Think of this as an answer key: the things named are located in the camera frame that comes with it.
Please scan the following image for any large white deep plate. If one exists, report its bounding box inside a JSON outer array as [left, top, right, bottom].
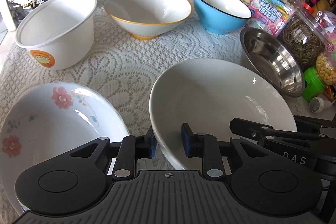
[[149, 59, 297, 170]]

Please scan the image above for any white lace tablecloth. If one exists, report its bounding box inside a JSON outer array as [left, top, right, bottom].
[[0, 0, 336, 217]]

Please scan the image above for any floral white plate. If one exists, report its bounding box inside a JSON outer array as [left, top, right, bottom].
[[1, 82, 129, 214]]

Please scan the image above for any stainless steel bowl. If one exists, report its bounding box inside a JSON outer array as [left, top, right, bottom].
[[240, 27, 305, 98]]

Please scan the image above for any sunflower seed jar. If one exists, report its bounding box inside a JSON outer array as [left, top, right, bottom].
[[278, 9, 330, 71]]

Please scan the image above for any blue enamel bowl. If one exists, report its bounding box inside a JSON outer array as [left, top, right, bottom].
[[194, 0, 252, 35]]

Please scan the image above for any gold rimmed white bowl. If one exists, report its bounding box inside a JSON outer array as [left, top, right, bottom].
[[104, 0, 192, 40]]

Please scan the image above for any pink candy bag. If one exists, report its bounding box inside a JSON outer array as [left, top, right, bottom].
[[246, 0, 295, 37]]

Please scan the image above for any white plastic tub bowl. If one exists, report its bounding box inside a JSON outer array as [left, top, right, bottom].
[[16, 0, 97, 71]]

